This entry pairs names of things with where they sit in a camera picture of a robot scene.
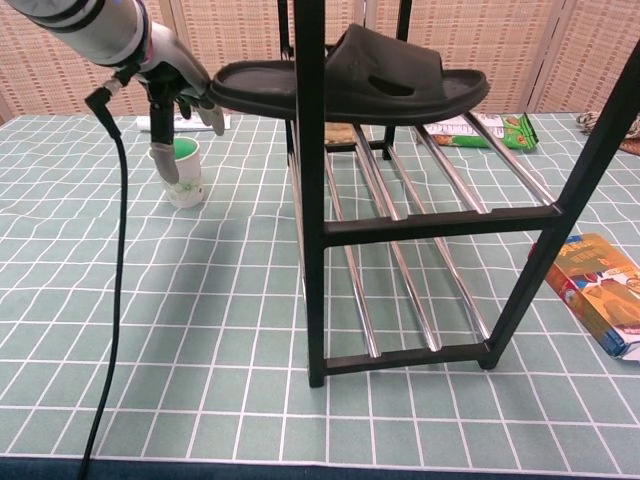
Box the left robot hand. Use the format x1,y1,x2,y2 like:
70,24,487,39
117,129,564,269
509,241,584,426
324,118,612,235
137,22,226,184

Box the black rubber slipper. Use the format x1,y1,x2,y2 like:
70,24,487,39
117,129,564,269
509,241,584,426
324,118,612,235
207,23,491,126

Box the yellow packet behind rack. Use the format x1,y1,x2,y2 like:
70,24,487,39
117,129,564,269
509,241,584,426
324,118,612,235
323,123,372,147

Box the black metal shoe rack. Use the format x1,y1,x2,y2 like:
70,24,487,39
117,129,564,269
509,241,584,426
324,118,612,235
276,0,640,390

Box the white toothpaste tube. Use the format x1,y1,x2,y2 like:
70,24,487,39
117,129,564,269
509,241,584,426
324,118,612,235
136,113,232,134

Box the white floral paper cup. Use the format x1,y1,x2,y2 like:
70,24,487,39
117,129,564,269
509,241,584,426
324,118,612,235
148,136,204,210

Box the woven bamboo folding screen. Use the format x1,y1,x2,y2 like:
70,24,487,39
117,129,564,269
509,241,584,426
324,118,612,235
0,0,640,125

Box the green grid tablecloth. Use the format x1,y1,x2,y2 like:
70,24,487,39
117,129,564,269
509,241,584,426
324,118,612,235
0,112,640,465

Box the green white snack packet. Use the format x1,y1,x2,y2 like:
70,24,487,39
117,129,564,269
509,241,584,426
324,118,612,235
424,111,540,152

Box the orange snack box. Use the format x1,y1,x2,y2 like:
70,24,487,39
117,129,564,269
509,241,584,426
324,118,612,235
529,232,640,361

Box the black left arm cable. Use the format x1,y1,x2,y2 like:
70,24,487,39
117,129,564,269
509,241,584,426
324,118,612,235
78,69,140,480

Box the twisted rope bundle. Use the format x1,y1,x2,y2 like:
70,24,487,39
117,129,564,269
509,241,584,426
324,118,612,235
575,111,640,140

